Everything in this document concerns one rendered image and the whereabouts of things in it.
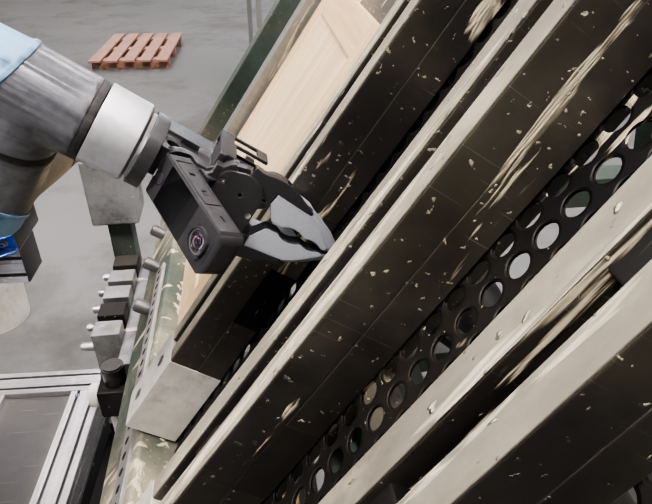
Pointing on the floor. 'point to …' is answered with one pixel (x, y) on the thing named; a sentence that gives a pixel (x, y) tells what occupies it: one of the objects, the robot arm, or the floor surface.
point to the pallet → (137, 51)
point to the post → (124, 240)
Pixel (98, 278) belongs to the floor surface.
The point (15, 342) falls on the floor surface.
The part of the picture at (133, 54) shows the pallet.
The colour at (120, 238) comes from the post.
